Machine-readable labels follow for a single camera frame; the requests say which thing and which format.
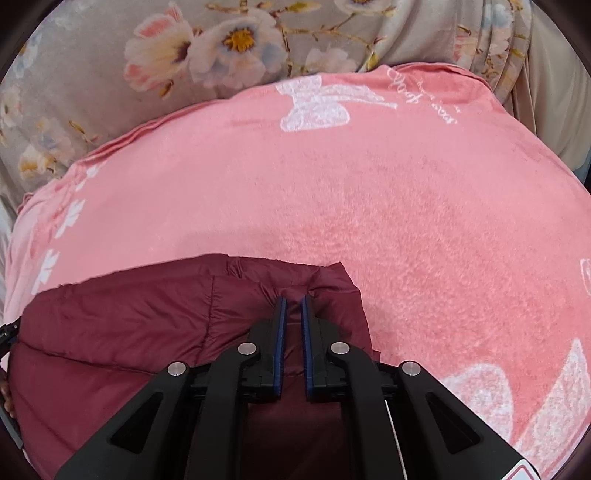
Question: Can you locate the maroon puffer jacket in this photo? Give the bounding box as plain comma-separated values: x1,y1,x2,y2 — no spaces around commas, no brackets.
9,255,372,479

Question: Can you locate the person's left hand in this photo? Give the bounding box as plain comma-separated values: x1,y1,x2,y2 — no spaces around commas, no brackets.
0,369,16,419

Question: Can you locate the pink fleece blanket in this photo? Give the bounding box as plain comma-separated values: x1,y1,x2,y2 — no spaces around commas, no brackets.
5,63,590,479

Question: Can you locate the beige cloth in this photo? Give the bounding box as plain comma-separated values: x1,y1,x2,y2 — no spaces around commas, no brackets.
505,5,590,178

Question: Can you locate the floral grey bedsheet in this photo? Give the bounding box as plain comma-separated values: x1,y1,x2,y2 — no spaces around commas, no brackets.
0,0,537,204

